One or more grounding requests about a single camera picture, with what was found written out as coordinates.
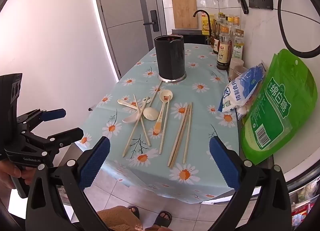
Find small white bag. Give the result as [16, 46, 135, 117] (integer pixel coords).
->
[236, 104, 250, 119]

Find daisy print blue tablecloth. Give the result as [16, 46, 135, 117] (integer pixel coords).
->
[79, 43, 241, 205]

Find plain cream spoon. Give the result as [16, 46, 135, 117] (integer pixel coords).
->
[117, 99, 158, 121]

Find green sugar bag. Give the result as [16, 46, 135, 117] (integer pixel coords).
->
[241, 49, 318, 165]

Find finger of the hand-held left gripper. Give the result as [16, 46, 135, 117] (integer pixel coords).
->
[17, 108, 67, 129]
[22, 127, 84, 153]

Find black door handle lock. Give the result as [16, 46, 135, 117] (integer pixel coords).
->
[143, 10, 160, 32]

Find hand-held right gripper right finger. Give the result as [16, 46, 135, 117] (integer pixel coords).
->
[209, 136, 293, 231]

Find person's foot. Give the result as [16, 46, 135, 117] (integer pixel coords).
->
[126, 205, 140, 219]
[155, 210, 173, 228]

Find clear bottle gold cap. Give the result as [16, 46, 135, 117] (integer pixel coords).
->
[216, 12, 227, 34]

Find person's right foot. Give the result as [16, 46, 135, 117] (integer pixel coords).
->
[155, 210, 173, 228]

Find soy sauce bottle beige label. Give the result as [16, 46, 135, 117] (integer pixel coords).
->
[216, 27, 233, 70]

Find dark sink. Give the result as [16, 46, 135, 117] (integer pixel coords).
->
[171, 29, 212, 45]

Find tall bottle yellow cap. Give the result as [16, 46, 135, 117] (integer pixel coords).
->
[226, 16, 241, 33]

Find black cable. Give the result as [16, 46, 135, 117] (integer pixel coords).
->
[274, 0, 320, 58]

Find dark sauce bottle red label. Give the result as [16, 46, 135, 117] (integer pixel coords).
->
[211, 20, 221, 55]

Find black cylindrical utensil holder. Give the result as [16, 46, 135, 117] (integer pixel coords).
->
[154, 35, 187, 82]

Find dark glass bottle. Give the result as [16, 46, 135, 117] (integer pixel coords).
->
[228, 35, 235, 58]

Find cream spoon brown animal print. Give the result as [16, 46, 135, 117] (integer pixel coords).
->
[153, 89, 173, 134]

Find yellow oil bottle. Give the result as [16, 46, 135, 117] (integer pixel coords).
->
[201, 12, 215, 35]

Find white plastic jar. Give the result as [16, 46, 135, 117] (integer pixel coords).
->
[229, 66, 248, 82]
[229, 58, 244, 72]

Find wooden cutting board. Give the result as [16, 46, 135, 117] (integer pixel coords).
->
[171, 0, 198, 30]

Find beige fuzzy pant leg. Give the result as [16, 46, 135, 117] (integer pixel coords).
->
[96, 205, 144, 231]

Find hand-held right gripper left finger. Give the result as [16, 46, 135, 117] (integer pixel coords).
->
[25, 136, 112, 231]

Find person's left foot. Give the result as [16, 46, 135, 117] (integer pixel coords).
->
[126, 205, 140, 219]

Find colourful snack packets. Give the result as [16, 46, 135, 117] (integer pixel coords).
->
[290, 175, 320, 228]

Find clear bottle green label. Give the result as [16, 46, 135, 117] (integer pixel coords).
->
[231, 29, 245, 60]

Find person's left hand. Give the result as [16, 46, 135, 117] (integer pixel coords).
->
[0, 157, 34, 193]

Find black faucet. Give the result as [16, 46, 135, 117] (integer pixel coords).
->
[192, 9, 213, 40]

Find white spoon green dinosaur print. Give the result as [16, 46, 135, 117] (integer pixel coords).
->
[122, 97, 152, 123]

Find white and blue salt bag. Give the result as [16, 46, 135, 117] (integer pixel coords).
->
[218, 63, 267, 114]

